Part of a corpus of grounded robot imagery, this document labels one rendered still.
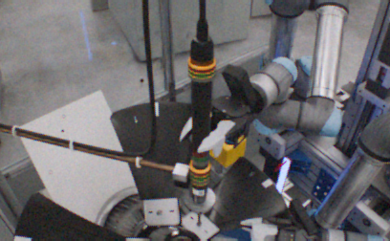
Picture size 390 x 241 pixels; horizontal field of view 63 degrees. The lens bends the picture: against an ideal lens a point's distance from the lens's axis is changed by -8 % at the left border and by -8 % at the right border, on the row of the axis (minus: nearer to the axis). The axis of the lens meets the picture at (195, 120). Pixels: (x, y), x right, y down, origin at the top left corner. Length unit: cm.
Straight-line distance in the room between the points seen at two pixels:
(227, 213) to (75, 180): 42
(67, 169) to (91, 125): 14
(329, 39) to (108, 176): 71
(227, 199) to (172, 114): 28
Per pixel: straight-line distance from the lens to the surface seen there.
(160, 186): 81
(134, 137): 83
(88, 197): 99
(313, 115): 86
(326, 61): 92
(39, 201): 70
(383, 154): 83
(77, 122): 98
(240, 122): 65
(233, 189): 95
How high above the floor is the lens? 194
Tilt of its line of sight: 42 degrees down
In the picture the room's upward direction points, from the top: straight up
